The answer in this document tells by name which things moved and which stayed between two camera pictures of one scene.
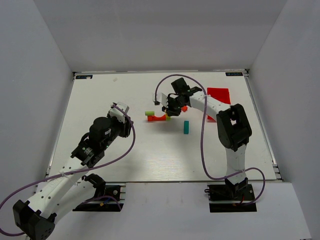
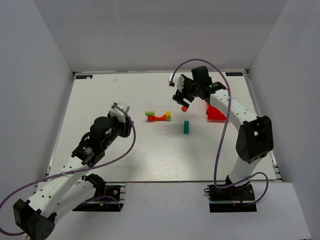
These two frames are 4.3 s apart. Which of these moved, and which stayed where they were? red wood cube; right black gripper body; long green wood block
Moved: right black gripper body
Stayed: long green wood block; red wood cube
